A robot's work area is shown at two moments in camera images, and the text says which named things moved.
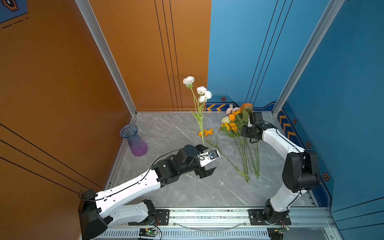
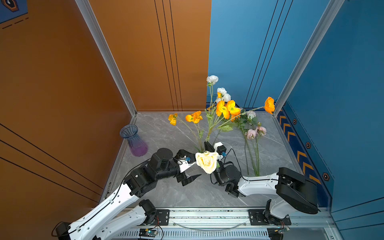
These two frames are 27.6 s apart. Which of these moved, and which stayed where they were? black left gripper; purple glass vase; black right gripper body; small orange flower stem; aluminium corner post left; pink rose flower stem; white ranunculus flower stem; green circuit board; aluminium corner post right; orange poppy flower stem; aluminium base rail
Moved: orange poppy flower stem; black left gripper; white ranunculus flower stem; black right gripper body; pink rose flower stem; small orange flower stem
Stayed: aluminium corner post left; purple glass vase; aluminium corner post right; aluminium base rail; green circuit board
